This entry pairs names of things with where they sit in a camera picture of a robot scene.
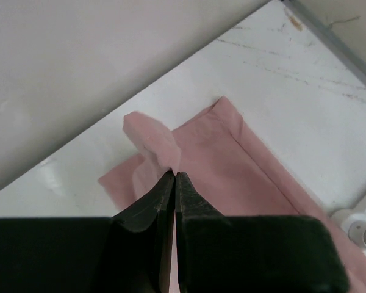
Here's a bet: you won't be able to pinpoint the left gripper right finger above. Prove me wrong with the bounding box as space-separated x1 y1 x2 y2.
175 173 350 292

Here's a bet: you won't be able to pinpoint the white clothes rack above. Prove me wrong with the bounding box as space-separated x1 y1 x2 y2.
331 209 366 256

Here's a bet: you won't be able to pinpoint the pink trousers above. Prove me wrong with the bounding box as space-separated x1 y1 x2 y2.
99 97 366 292

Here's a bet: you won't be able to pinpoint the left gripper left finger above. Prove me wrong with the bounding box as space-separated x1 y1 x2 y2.
0 172 174 292

